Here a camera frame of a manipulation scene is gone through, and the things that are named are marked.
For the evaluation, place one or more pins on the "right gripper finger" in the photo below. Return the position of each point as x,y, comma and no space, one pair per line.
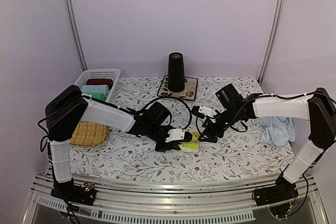
208,127
204,138

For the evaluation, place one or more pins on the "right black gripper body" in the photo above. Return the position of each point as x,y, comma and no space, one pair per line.
229,114

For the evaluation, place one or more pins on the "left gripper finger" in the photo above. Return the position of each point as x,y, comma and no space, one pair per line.
176,146
163,147

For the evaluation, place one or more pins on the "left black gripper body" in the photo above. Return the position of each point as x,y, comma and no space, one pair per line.
154,131

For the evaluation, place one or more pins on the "yellow-green patterned towel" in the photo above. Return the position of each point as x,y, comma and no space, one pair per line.
192,146

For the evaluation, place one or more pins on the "light blue towel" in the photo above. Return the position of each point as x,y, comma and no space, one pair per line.
278,131

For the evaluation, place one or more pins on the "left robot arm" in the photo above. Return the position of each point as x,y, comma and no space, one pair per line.
71,107

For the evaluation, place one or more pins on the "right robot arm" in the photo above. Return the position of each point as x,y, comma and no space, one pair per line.
316,107

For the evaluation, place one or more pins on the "black tall cup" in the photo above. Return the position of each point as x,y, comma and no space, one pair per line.
176,72

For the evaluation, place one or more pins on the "dark red rolled towel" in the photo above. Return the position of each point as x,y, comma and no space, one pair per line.
100,81

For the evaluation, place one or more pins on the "white plastic basket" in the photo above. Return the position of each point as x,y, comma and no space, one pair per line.
110,74

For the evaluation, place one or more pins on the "woven bamboo tray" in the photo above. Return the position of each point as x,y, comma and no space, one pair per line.
89,134

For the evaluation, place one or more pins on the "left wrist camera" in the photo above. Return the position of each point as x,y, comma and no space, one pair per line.
178,135

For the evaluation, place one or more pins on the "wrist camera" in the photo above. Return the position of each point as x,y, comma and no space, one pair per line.
203,111
178,135

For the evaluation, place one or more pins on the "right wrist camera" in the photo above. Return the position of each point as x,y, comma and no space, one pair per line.
203,111

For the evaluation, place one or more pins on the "aluminium front rail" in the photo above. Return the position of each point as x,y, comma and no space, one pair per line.
120,201

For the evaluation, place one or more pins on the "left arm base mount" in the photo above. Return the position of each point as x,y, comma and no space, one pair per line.
69,192

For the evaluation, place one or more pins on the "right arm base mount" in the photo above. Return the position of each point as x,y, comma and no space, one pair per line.
263,195

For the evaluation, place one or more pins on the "right aluminium post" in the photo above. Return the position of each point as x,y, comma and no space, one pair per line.
271,41

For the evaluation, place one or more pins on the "aluminium post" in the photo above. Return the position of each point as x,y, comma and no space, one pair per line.
75,34
271,41

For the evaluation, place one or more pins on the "left aluminium post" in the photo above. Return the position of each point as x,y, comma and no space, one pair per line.
75,34

